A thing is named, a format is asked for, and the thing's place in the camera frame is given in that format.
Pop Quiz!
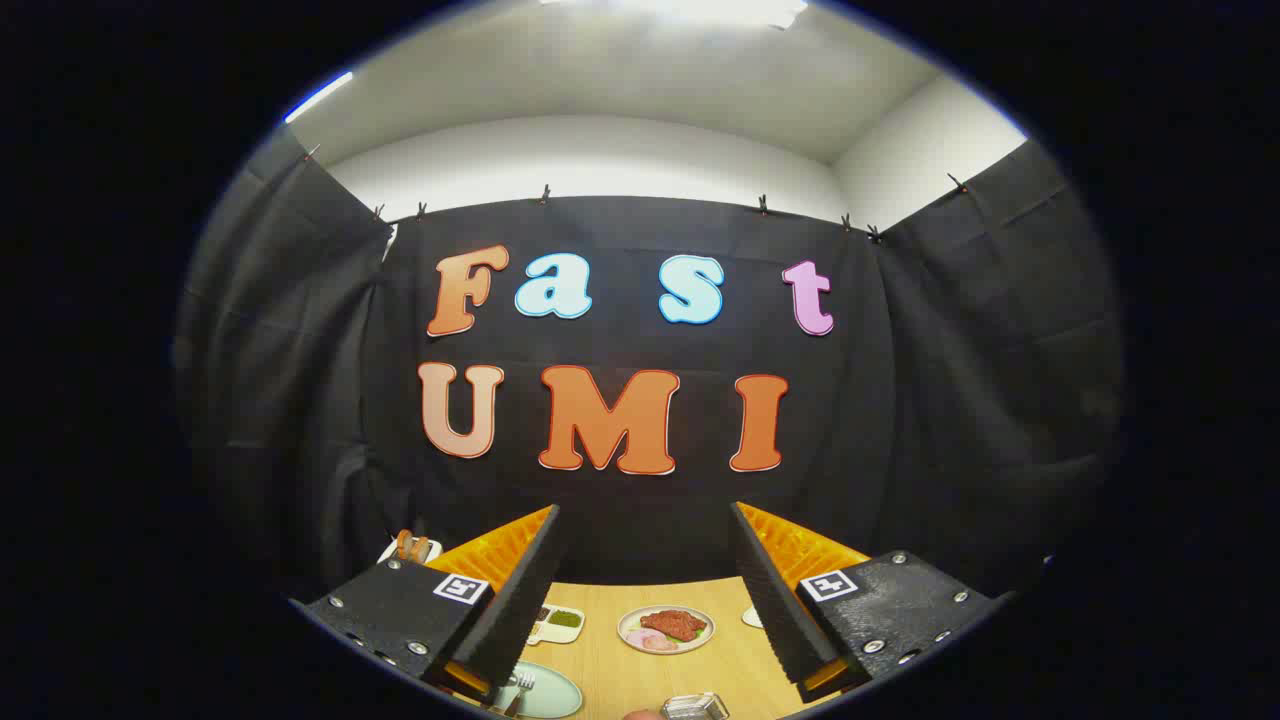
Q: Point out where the white oval food plate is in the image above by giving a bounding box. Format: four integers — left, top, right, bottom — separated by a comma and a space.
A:
617, 605, 716, 656

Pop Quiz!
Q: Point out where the wide ceiling light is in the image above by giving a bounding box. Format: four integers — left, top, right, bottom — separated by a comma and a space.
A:
540, 0, 809, 31

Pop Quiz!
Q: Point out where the row of black clips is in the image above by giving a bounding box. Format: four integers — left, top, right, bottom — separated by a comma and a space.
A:
303, 145, 971, 244

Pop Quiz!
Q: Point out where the brown steak piece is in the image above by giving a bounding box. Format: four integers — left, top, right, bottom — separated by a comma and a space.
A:
640, 610, 708, 641

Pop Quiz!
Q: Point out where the perforated metal basket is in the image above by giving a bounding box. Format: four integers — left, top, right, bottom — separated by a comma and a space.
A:
660, 692, 731, 720

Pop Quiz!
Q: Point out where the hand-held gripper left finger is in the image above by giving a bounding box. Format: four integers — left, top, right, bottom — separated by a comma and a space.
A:
290, 503, 573, 706

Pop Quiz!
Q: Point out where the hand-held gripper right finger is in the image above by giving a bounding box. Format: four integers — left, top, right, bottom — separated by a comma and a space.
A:
730, 500, 1006, 706

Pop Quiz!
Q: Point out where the white divided dish with beans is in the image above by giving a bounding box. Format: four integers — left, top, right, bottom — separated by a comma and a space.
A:
525, 603, 586, 646

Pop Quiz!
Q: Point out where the light blue round plate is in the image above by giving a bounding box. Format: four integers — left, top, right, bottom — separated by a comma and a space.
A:
490, 660, 584, 719

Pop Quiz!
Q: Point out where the long ceiling light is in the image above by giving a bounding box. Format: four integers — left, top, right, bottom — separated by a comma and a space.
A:
285, 70, 354, 124

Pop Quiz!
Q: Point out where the white toaster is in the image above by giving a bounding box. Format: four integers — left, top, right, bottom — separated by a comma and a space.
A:
378, 530, 443, 566

